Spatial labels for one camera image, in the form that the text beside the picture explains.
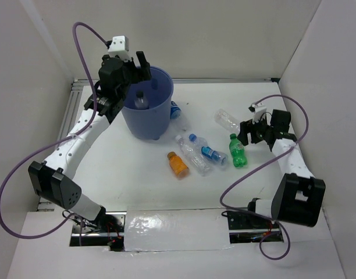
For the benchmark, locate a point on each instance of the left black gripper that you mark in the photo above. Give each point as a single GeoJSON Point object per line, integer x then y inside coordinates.
{"type": "Point", "coordinates": [145, 74]}

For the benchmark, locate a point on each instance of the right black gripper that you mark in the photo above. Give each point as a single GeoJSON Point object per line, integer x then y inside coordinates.
{"type": "Point", "coordinates": [248, 127]}

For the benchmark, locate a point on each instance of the clear bottle black cap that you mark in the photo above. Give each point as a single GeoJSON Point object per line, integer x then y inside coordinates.
{"type": "Point", "coordinates": [141, 102]}

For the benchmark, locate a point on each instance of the clear crushed bottle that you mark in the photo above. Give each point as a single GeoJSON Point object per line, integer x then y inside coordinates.
{"type": "Point", "coordinates": [227, 121]}

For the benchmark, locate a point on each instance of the orange juice bottle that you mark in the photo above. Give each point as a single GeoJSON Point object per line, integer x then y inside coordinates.
{"type": "Point", "coordinates": [179, 168]}

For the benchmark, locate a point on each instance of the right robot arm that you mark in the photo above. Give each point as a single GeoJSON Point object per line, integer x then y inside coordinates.
{"type": "Point", "coordinates": [299, 197]}

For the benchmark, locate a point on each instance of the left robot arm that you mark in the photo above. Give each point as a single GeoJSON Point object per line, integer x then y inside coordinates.
{"type": "Point", "coordinates": [52, 179]}

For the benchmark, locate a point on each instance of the blue plastic bin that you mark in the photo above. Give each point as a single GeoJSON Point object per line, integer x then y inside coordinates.
{"type": "Point", "coordinates": [151, 123]}

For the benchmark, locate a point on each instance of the blue label bottle behind bin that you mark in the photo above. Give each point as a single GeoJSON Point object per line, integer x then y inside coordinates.
{"type": "Point", "coordinates": [178, 118]}

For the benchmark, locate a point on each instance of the green soda bottle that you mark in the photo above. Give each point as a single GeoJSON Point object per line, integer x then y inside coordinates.
{"type": "Point", "coordinates": [237, 152]}

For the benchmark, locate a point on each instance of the clear bottle blue cap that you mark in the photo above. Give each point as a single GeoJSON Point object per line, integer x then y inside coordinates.
{"type": "Point", "coordinates": [218, 158]}

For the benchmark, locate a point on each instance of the clear bottle white cap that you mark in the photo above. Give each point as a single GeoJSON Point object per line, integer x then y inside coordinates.
{"type": "Point", "coordinates": [192, 155]}

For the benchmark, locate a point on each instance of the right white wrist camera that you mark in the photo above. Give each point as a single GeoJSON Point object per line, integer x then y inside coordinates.
{"type": "Point", "coordinates": [259, 112]}

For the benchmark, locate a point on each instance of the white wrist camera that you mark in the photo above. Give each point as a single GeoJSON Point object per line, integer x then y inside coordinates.
{"type": "Point", "coordinates": [259, 112]}
{"type": "Point", "coordinates": [118, 46]}

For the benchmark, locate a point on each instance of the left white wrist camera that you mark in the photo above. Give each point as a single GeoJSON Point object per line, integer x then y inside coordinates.
{"type": "Point", "coordinates": [118, 46]}

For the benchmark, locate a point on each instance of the back aluminium rail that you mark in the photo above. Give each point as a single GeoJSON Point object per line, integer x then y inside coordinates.
{"type": "Point", "coordinates": [225, 80]}

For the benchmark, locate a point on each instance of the left aluminium rail frame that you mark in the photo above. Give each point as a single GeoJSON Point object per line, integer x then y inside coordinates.
{"type": "Point", "coordinates": [73, 108]}

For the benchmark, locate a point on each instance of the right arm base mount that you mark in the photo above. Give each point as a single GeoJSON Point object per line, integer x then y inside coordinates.
{"type": "Point", "coordinates": [245, 228]}

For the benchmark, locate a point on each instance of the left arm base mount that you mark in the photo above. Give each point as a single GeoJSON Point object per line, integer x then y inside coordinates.
{"type": "Point", "coordinates": [109, 235]}

